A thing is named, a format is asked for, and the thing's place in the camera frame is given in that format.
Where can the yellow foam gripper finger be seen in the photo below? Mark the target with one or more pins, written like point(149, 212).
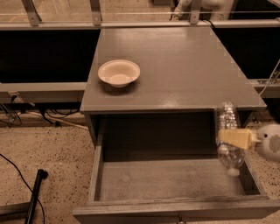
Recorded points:
point(239, 138)

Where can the clear plastic water bottle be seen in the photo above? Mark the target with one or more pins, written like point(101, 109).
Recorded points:
point(226, 118)

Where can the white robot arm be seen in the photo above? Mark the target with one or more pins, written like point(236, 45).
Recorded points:
point(265, 141)

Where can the open grey wooden drawer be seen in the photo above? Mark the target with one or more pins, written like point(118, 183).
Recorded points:
point(154, 183)

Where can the grey metal beam right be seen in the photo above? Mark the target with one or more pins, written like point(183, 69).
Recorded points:
point(265, 88)

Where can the grey metal beam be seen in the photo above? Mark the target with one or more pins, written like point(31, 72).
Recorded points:
point(43, 92)
point(265, 88)

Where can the grey wooden cabinet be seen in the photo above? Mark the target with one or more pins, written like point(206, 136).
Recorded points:
point(185, 74)

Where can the white paper bowl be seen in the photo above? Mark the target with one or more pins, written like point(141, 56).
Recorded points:
point(119, 73)

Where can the grey metal beam left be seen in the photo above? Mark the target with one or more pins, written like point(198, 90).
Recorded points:
point(43, 92)

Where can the black pole on floor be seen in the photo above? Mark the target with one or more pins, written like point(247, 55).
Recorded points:
point(41, 175)

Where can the metal drawer handle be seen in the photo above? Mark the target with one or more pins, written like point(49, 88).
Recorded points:
point(180, 220)

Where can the metal railing frame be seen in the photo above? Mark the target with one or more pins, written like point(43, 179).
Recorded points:
point(98, 14)

